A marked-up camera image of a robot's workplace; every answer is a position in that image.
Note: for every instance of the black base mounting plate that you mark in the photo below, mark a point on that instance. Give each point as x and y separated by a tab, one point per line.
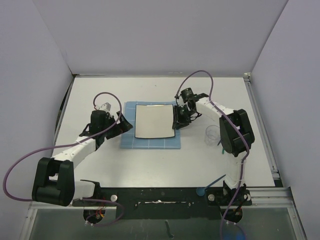
170	203

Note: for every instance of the square white plate dark rim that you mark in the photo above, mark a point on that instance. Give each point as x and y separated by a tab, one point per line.
154	121

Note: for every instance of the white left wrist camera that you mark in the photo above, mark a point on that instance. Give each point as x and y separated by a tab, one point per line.
104	107

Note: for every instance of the blue grid placemat cloth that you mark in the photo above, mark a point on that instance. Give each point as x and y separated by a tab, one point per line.
130	141

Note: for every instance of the blue plastic spoon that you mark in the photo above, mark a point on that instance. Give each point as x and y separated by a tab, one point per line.
200	191

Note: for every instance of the clear drinking glass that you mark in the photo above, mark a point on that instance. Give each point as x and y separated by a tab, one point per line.
212	135

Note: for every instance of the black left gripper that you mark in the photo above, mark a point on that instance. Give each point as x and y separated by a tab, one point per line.
123	126

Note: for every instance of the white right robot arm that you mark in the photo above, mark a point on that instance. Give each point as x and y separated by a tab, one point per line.
235	130

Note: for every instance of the aluminium table frame rail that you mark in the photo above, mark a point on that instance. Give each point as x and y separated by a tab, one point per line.
280	197

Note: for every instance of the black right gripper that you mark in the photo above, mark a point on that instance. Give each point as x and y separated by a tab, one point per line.
179	122

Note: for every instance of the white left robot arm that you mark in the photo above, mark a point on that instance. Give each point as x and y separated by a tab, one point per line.
55	182

